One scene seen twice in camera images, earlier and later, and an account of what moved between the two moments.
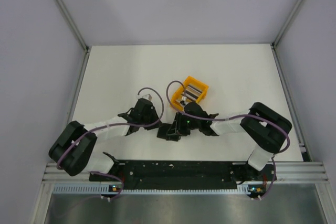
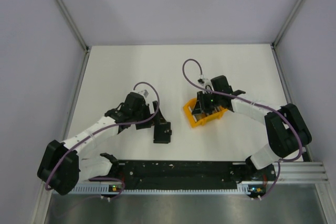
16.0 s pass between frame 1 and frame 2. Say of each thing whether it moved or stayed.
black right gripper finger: moved
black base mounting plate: stayed
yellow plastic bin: moved
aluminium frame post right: stayed
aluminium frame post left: stayed
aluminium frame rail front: stayed
